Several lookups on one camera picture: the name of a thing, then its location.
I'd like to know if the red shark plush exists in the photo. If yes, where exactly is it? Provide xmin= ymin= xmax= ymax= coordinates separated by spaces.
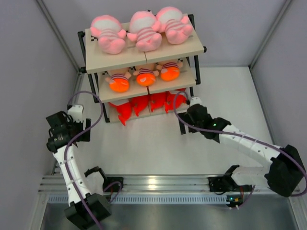
xmin=150 ymin=92 xmax=166 ymax=112
xmin=164 ymin=88 xmax=187 ymax=113

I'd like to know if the pink striped plush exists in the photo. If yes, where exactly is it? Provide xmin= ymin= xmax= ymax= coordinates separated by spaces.
xmin=127 ymin=11 xmax=162 ymax=52
xmin=90 ymin=15 xmax=127 ymax=55

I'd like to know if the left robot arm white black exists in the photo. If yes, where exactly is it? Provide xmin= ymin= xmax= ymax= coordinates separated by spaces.
xmin=46 ymin=111 xmax=111 ymax=230

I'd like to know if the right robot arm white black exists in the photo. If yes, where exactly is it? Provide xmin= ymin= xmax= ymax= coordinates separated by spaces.
xmin=177 ymin=103 xmax=307 ymax=197

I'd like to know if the beige three-tier shelf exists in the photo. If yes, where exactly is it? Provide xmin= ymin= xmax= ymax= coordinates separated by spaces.
xmin=78 ymin=29 xmax=206 ymax=123

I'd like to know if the pink plush right top shelf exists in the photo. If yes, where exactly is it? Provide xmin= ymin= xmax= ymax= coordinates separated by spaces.
xmin=156 ymin=6 xmax=193 ymax=45

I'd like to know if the orange doll right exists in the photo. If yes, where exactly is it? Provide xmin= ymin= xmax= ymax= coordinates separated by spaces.
xmin=156 ymin=61 xmax=183 ymax=81

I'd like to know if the orange doll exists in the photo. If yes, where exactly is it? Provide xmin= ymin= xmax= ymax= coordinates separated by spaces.
xmin=105 ymin=68 xmax=131 ymax=93
xmin=156 ymin=61 xmax=183 ymax=81
xmin=133 ymin=68 xmax=159 ymax=87

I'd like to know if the orange doll left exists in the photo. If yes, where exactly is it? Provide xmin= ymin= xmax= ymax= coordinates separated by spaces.
xmin=105 ymin=68 xmax=131 ymax=93

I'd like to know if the orange doll middle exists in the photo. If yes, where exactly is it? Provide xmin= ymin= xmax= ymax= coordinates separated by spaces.
xmin=133 ymin=68 xmax=159 ymax=87

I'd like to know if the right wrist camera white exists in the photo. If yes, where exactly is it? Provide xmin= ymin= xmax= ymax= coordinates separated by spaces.
xmin=189 ymin=96 xmax=202 ymax=107

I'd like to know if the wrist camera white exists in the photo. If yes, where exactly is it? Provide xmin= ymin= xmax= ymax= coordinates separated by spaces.
xmin=189 ymin=96 xmax=202 ymax=107
xmin=67 ymin=104 xmax=84 ymax=123

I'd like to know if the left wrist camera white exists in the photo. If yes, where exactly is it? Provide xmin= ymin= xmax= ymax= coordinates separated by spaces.
xmin=67 ymin=104 xmax=84 ymax=123

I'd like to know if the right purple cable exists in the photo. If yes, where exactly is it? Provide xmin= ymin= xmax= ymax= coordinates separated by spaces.
xmin=174 ymin=91 xmax=307 ymax=197

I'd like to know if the aluminium rail base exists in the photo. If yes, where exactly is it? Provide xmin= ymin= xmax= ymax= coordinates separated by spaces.
xmin=38 ymin=174 xmax=299 ymax=194

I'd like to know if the slotted cable duct grey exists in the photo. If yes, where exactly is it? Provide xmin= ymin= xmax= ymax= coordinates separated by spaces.
xmin=47 ymin=193 xmax=243 ymax=206

